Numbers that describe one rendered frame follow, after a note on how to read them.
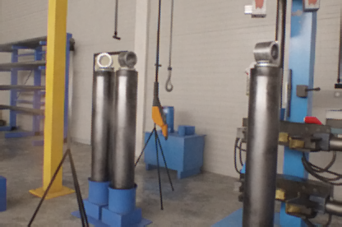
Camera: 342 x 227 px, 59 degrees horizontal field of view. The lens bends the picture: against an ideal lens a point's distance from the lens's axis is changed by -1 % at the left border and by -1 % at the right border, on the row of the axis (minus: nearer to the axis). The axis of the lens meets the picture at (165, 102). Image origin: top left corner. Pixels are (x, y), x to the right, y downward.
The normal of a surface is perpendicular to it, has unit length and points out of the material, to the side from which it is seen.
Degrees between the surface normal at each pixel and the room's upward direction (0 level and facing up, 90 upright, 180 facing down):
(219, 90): 90
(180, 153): 90
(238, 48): 90
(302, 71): 90
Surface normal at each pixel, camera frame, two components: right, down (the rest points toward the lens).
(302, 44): -0.64, 0.00
